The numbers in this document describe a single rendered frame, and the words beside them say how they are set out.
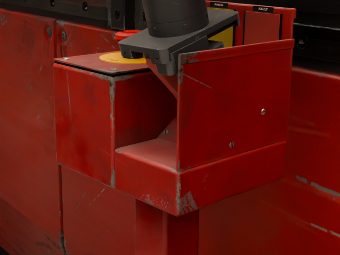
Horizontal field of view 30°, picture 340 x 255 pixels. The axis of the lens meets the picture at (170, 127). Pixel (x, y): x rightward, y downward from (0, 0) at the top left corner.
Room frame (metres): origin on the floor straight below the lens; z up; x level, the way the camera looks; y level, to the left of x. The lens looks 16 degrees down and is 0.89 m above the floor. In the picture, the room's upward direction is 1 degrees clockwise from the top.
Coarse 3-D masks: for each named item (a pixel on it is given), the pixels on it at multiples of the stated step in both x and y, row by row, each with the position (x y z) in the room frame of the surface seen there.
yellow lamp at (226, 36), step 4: (208, 8) 0.72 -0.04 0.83; (212, 8) 0.71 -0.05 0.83; (216, 8) 0.71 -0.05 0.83; (228, 28) 0.69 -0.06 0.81; (232, 28) 0.69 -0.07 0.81; (220, 32) 0.70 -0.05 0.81; (224, 32) 0.70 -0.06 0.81; (228, 32) 0.69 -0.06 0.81; (232, 32) 0.69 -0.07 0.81; (212, 36) 0.71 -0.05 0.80; (216, 36) 0.71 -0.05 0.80; (220, 36) 0.70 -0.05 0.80; (224, 36) 0.70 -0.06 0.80; (228, 36) 0.69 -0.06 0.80; (232, 36) 0.69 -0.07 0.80; (216, 40) 0.71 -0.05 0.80; (220, 40) 0.70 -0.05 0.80; (224, 40) 0.70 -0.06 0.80; (228, 40) 0.69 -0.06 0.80; (232, 40) 0.69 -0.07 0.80; (224, 44) 0.70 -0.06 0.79; (228, 44) 0.69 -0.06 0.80
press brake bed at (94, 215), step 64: (0, 0) 1.39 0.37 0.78; (64, 0) 1.16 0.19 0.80; (0, 64) 1.41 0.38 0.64; (320, 64) 0.70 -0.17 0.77; (0, 128) 1.42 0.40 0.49; (320, 128) 0.68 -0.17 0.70; (0, 192) 1.44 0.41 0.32; (64, 192) 1.17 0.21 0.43; (256, 192) 0.76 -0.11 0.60; (320, 192) 0.68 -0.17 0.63
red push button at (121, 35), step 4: (120, 32) 0.68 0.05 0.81; (124, 32) 0.67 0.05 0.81; (128, 32) 0.67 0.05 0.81; (132, 32) 0.67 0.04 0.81; (136, 32) 0.67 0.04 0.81; (116, 36) 0.67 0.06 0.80; (120, 36) 0.67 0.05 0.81; (124, 36) 0.67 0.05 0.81; (128, 36) 0.67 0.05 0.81; (116, 40) 0.67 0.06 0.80; (136, 56) 0.67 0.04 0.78; (140, 56) 0.68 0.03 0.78
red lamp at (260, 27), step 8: (248, 16) 0.67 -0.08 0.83; (256, 16) 0.67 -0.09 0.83; (264, 16) 0.66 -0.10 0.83; (272, 16) 0.65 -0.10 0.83; (248, 24) 0.67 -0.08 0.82; (256, 24) 0.67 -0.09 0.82; (264, 24) 0.66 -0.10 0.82; (272, 24) 0.65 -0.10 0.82; (248, 32) 0.67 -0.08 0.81; (256, 32) 0.66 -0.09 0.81; (264, 32) 0.66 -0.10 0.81; (272, 32) 0.65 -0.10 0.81; (248, 40) 0.67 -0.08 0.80; (256, 40) 0.66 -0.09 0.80; (264, 40) 0.66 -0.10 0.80; (272, 40) 0.65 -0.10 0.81
